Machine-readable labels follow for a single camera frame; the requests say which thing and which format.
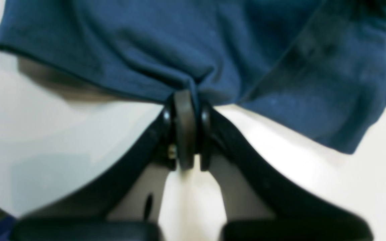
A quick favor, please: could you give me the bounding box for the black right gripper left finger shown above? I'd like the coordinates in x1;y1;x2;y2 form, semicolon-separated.
10;90;197;241

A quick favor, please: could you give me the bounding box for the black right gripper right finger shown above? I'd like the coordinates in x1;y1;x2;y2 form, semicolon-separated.
201;104;374;241

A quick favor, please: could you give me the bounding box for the dark blue t-shirt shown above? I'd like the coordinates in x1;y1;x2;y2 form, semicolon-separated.
0;0;386;154

